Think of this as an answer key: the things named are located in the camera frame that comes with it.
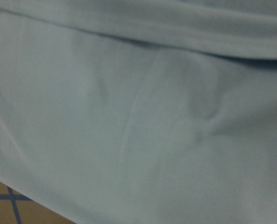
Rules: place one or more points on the light blue t-shirt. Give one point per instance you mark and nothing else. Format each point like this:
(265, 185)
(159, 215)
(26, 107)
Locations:
(141, 111)

